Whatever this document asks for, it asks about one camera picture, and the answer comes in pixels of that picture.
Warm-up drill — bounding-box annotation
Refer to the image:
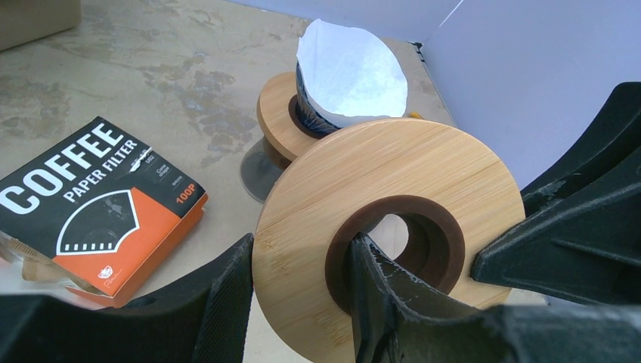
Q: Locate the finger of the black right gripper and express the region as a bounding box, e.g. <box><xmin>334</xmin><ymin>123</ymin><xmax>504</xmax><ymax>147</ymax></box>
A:
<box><xmin>521</xmin><ymin>82</ymin><xmax>640</xmax><ymax>216</ymax></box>
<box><xmin>470</xmin><ymin>150</ymin><xmax>640</xmax><ymax>305</ymax></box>

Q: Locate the white paper coffee filter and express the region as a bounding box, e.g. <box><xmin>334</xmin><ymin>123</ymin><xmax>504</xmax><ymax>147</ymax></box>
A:
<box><xmin>296</xmin><ymin>19</ymin><xmax>408</xmax><ymax>129</ymax></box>

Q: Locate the blue glass dripper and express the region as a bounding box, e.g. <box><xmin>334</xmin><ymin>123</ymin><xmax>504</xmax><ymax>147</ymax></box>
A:
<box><xmin>294</xmin><ymin>63</ymin><xmax>340</xmax><ymax>138</ymax></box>

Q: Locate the black orange coffee filter box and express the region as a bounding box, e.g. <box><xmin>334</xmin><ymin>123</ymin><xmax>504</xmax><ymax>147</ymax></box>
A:
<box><xmin>1</xmin><ymin>117</ymin><xmax>208</xmax><ymax>308</ymax></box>

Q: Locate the clear glass carafe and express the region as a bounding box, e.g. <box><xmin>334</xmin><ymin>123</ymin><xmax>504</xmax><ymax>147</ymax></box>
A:
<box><xmin>240</xmin><ymin>137</ymin><xmax>291</xmax><ymax>203</ymax></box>

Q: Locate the wooden dripper ring holder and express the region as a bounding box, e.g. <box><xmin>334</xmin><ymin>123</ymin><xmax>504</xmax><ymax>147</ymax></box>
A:
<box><xmin>256</xmin><ymin>72</ymin><xmax>322</xmax><ymax>161</ymax></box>

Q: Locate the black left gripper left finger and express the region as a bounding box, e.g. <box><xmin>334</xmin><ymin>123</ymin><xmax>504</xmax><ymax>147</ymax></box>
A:
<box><xmin>1</xmin><ymin>234</ymin><xmax>254</xmax><ymax>362</ymax></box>

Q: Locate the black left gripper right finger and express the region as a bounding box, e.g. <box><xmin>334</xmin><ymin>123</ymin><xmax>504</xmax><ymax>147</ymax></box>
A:
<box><xmin>348</xmin><ymin>233</ymin><xmax>640</xmax><ymax>362</ymax></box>

